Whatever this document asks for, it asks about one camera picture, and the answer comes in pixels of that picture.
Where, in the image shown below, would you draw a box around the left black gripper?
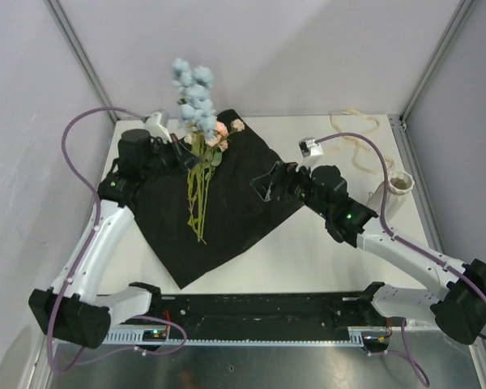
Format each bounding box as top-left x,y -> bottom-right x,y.
142,134 -> 201,183

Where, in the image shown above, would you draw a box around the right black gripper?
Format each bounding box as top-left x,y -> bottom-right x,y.
249,160 -> 330,220

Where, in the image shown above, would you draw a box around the blue and pink flower bouquet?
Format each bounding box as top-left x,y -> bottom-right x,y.
172,58 -> 245,242

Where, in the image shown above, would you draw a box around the black wrapping paper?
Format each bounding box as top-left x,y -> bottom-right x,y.
135,126 -> 301,289

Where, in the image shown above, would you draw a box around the cream ribbon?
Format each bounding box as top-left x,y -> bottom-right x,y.
329,109 -> 381,175

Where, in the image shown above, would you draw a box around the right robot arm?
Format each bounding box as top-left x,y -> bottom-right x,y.
250,161 -> 486,345

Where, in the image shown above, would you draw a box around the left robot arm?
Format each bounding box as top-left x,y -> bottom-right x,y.
28,129 -> 199,348

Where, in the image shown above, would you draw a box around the white ribbed vase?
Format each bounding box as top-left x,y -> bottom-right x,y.
366,171 -> 415,221

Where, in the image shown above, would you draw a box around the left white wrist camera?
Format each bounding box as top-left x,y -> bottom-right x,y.
144,110 -> 172,143

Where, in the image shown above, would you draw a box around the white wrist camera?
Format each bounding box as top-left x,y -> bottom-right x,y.
144,110 -> 172,143
298,138 -> 324,169

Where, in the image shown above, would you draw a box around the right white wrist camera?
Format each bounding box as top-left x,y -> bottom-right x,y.
298,138 -> 324,169

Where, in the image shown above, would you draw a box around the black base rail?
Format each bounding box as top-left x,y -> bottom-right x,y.
148,292 -> 401,343

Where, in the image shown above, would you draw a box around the aluminium frame rails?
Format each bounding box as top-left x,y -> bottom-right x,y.
44,115 -> 486,389

